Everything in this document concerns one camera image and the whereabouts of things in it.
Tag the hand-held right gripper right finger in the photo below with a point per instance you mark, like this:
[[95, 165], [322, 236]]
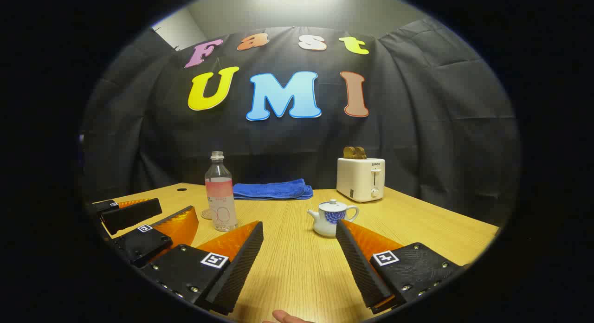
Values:
[[359, 267]]

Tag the white blue-patterned teacup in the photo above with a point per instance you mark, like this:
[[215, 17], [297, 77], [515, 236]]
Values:
[[327, 223]]

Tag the white toaster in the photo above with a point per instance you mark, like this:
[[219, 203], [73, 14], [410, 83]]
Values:
[[357, 179]]

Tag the round coaster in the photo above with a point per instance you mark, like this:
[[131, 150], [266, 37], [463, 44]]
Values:
[[205, 215]]

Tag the clear water bottle pink label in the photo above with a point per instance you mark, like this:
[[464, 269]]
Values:
[[221, 197]]

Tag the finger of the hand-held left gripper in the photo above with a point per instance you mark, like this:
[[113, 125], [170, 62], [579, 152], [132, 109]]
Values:
[[132, 214], [146, 244]]

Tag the black backdrop cloth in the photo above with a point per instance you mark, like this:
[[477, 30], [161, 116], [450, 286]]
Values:
[[417, 128]]

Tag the white teacup lid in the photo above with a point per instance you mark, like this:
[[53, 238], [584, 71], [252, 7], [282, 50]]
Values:
[[332, 205]]

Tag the brown toast slices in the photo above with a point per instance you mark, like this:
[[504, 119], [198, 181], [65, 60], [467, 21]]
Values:
[[354, 152]]

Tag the blue folded towel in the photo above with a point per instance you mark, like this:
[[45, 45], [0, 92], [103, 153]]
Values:
[[271, 190]]

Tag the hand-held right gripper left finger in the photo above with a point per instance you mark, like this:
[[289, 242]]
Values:
[[243, 262]]

